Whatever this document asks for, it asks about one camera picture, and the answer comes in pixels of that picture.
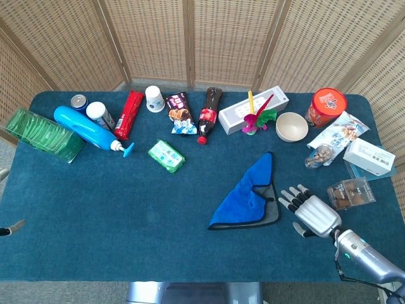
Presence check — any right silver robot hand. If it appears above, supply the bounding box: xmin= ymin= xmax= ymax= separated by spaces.
xmin=278 ymin=184 xmax=343 ymax=238

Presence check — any grey and blue cloth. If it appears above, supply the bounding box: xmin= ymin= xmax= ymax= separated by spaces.
xmin=207 ymin=151 xmax=281 ymax=231

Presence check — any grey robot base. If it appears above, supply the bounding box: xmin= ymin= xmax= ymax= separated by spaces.
xmin=125 ymin=281 xmax=264 ymax=304

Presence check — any clear box of brown snacks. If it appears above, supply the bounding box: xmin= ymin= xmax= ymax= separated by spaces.
xmin=327 ymin=177 xmax=377 ymax=211

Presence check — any small clear jar with sticks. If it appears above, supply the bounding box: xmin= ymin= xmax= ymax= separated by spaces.
xmin=304 ymin=144 xmax=335 ymax=170

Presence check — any clear bluish plastic case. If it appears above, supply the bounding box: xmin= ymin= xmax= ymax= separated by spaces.
xmin=344 ymin=145 xmax=397 ymax=182

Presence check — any small white labelled box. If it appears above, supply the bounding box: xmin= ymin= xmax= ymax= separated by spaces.
xmin=342 ymin=137 xmax=396 ymax=176

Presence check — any white and blue snack bag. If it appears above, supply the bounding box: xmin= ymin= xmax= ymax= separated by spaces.
xmin=307 ymin=110 xmax=370 ymax=166

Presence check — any beige bowl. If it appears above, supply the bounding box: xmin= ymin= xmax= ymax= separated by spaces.
xmin=275 ymin=111 xmax=309 ymax=143

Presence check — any orange cylindrical snack tub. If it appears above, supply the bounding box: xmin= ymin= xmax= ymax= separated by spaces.
xmin=305 ymin=87 xmax=348 ymax=129

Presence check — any colourful feather shuttlecock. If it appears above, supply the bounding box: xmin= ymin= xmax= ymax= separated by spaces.
xmin=242 ymin=90 xmax=278 ymax=135

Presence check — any long white cardboard box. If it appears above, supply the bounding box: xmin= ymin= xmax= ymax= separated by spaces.
xmin=218 ymin=85 xmax=290 ymax=136

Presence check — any cola plastic bottle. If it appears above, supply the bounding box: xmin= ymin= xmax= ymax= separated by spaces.
xmin=197 ymin=87 xmax=223 ymax=145

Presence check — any green wet tissue pack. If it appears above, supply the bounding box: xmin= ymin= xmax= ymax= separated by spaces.
xmin=147 ymin=139 xmax=187 ymax=174

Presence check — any dark chocolate snack bag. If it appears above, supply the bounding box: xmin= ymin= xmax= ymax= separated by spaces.
xmin=165 ymin=92 xmax=197 ymax=136

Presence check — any white paper cup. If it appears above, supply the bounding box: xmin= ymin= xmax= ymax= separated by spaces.
xmin=144 ymin=85 xmax=166 ymax=113

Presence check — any blue felt table cover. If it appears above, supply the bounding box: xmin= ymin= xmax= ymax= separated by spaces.
xmin=0 ymin=91 xmax=405 ymax=282

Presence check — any red biscuit packet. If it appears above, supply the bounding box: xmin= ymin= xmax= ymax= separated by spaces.
xmin=113 ymin=90 xmax=145 ymax=141

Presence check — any woven rattan folding screen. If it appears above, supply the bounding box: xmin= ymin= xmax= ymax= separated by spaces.
xmin=0 ymin=0 xmax=405 ymax=219

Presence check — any white canister with green label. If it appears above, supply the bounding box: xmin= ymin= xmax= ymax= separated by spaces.
xmin=85 ymin=101 xmax=116 ymax=132

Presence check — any blue pump detergent bottle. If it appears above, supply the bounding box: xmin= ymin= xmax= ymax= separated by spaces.
xmin=53 ymin=105 xmax=135 ymax=158

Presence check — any blue metal drink can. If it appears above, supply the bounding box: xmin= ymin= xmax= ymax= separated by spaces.
xmin=70 ymin=94 xmax=89 ymax=115

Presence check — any green transparent sachet box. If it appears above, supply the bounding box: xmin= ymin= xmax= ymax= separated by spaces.
xmin=4 ymin=107 xmax=85 ymax=164

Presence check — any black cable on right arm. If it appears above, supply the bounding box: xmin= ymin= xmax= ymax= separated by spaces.
xmin=334 ymin=250 xmax=405 ymax=297

